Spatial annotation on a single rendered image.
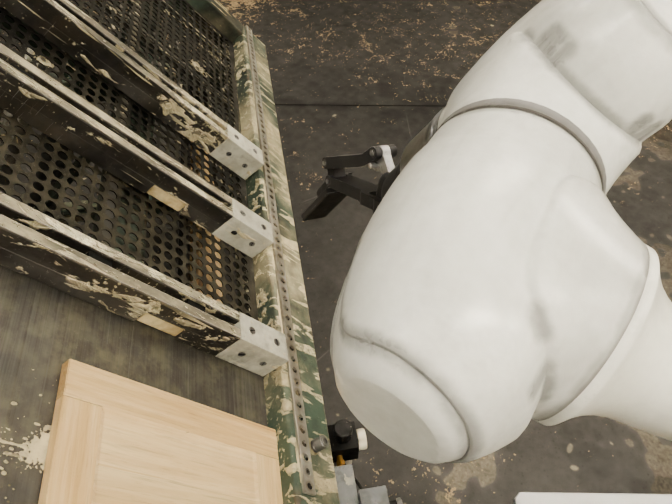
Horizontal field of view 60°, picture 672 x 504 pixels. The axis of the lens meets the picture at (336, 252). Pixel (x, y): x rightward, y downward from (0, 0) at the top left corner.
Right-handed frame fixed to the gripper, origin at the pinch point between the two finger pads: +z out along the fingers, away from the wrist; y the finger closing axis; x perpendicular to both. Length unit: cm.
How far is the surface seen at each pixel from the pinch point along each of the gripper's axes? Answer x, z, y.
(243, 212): -17, 58, 30
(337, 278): -90, 154, 31
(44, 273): 26.1, 34.1, 16.7
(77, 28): 9, 50, 72
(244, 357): -4.2, 49.7, -1.3
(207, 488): 11.2, 38.5, -19.7
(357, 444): -24, 57, -24
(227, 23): -50, 98, 114
